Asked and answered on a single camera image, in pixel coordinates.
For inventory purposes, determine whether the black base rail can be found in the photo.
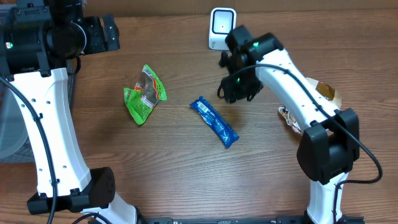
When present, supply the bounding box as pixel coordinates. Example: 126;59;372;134
136;215;366;224

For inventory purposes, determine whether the brown paper bread bag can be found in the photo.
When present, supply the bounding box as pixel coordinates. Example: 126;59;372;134
278;77;342;134

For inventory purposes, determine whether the white barcode scanner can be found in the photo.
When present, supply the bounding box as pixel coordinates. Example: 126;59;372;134
208;7;236;50

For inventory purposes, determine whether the green snack packet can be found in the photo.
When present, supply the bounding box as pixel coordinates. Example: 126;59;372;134
124;65;167;126

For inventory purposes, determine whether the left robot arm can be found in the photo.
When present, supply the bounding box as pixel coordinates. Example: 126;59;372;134
1;0;140;223

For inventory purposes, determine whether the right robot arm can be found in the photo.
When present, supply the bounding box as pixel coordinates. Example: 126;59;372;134
218;26;364;223

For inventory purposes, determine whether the grey plastic mesh basket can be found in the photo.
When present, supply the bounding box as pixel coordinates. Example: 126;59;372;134
0;7;77;164

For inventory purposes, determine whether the blue Oreo cookie pack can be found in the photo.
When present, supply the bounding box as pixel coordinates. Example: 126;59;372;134
190;96;239;148

